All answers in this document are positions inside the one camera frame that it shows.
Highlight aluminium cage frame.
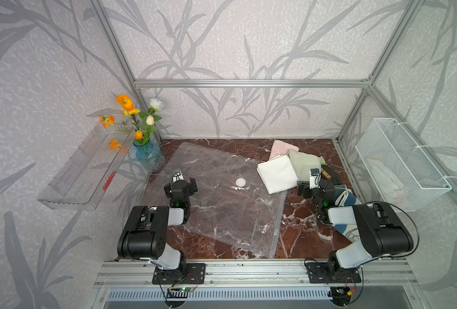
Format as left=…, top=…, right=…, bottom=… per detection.
left=90, top=1, right=457, bottom=205

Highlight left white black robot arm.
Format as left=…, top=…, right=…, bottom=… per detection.
left=117, top=176, right=198, bottom=275

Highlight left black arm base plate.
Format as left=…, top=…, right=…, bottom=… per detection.
left=152, top=263, right=207, bottom=285

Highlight white cloth in basket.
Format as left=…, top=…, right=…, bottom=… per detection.
left=366, top=157, right=406, bottom=206

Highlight orange white artificial flowers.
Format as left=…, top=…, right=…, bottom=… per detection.
left=116, top=94, right=162, bottom=150

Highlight blue patterned towel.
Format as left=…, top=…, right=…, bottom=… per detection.
left=330, top=189, right=362, bottom=243

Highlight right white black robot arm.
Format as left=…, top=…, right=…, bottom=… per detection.
left=297, top=168, right=419, bottom=277

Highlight white towel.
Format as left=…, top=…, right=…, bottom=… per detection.
left=257, top=154, right=298, bottom=194

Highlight clear acrylic wall shelf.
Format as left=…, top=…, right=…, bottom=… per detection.
left=37, top=124, right=134, bottom=211

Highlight blue glass vase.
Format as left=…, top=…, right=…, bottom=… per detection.
left=133, top=141, right=165, bottom=172

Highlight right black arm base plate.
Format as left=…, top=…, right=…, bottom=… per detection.
left=304, top=259, right=362, bottom=284

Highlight pink folded towel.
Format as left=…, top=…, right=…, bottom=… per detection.
left=269, top=140, right=299, bottom=160

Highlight clear plastic vacuum bag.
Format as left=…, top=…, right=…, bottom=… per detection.
left=141, top=142, right=286, bottom=259

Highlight white wire mesh basket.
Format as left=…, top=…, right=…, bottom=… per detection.
left=355, top=118, right=452, bottom=212

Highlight light green folded towel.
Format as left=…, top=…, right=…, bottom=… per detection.
left=287, top=150, right=326, bottom=182

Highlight aluminium front rail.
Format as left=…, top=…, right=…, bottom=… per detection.
left=94, top=259, right=419, bottom=288

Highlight white round bag valve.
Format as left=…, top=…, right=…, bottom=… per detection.
left=235, top=177, right=247, bottom=187

